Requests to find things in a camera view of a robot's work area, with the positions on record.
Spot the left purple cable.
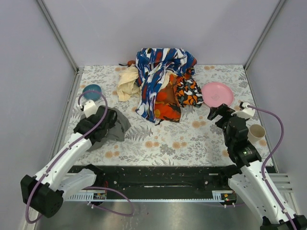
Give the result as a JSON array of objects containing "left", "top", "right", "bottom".
[{"left": 25, "top": 90, "right": 135, "bottom": 224}]

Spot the floral table mat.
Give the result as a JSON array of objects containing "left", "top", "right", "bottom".
[{"left": 64, "top": 64, "right": 274, "bottom": 167}]

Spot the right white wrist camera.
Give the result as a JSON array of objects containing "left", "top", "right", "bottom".
[{"left": 238, "top": 102, "right": 255, "bottom": 119}]

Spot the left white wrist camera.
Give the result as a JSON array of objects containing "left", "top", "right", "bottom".
[{"left": 78, "top": 100, "right": 98, "bottom": 118}]

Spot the blue white patterned cloth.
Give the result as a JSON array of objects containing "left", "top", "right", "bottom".
[{"left": 135, "top": 48, "right": 197, "bottom": 123}]

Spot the grey cloth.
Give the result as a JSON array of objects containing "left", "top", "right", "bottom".
[{"left": 88, "top": 108, "right": 131, "bottom": 152}]

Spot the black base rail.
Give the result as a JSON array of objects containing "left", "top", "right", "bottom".
[{"left": 71, "top": 165, "right": 243, "bottom": 199}]

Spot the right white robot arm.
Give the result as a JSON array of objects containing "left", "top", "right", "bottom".
[{"left": 207, "top": 102, "right": 307, "bottom": 230}]

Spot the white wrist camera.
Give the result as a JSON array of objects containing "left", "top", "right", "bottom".
[
  {"left": 238, "top": 102, "right": 255, "bottom": 119},
  {"left": 78, "top": 100, "right": 98, "bottom": 118}
]

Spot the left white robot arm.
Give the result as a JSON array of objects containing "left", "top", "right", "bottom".
[{"left": 21, "top": 105, "right": 118, "bottom": 218}]

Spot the black orange patterned cloth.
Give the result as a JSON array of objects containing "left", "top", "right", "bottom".
[{"left": 175, "top": 68, "right": 203, "bottom": 108}]

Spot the blue ceramic bowl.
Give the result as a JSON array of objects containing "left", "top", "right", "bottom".
[{"left": 83, "top": 84, "right": 102, "bottom": 101}]

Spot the pink plastic plate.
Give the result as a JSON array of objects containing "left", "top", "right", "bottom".
[{"left": 201, "top": 82, "right": 234, "bottom": 107}]

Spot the orange camouflage cloth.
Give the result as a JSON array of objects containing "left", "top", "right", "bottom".
[{"left": 154, "top": 74, "right": 181, "bottom": 123}]

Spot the cream cloth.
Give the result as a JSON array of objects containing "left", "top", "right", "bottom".
[{"left": 117, "top": 65, "right": 141, "bottom": 102}]

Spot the beige paper cup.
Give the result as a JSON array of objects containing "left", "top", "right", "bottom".
[{"left": 248, "top": 124, "right": 266, "bottom": 143}]

